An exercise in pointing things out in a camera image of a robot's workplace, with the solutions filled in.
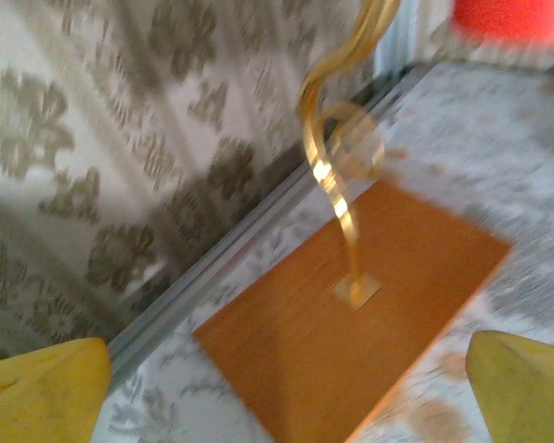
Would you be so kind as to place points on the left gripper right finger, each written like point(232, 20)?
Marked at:
point(526, 387)

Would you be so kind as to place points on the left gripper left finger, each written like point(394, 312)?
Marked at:
point(41, 392)

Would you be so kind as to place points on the curved gold metal stand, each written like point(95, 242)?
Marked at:
point(221, 272)

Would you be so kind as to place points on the red plastic goblet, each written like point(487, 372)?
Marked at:
point(508, 18)

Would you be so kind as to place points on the aluminium corner post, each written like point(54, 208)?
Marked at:
point(397, 37)

